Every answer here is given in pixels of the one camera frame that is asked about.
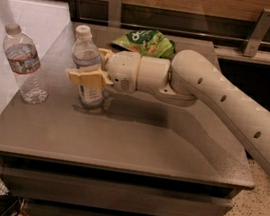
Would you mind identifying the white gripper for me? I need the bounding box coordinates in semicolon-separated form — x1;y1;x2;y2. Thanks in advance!
65;48;141;93

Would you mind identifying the blue plastic bottle white cap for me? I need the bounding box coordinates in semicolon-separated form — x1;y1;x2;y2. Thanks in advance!
72;25;104;108

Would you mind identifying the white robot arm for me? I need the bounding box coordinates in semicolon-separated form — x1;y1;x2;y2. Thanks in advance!
66;49;270;177

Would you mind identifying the clear water bottle red label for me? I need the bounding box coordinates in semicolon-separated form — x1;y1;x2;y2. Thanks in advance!
3;23;48;105

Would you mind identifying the green snack bag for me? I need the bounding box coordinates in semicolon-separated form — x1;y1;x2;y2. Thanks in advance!
112;29;176;59

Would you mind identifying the grey drawer cabinet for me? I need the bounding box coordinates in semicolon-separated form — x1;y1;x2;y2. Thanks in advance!
0;26;254;216

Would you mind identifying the horizontal metal rail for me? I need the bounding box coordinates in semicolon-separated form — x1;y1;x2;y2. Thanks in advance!
74;16;270;47

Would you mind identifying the left metal wall bracket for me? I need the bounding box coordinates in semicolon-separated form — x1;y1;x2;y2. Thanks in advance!
107;0;122;28

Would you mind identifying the metal wall bracket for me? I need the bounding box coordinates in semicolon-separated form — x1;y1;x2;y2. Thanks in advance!
242;8;270;58
107;0;122;28

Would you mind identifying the right metal wall bracket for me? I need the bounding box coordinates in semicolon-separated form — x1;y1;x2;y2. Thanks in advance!
242;8;270;58

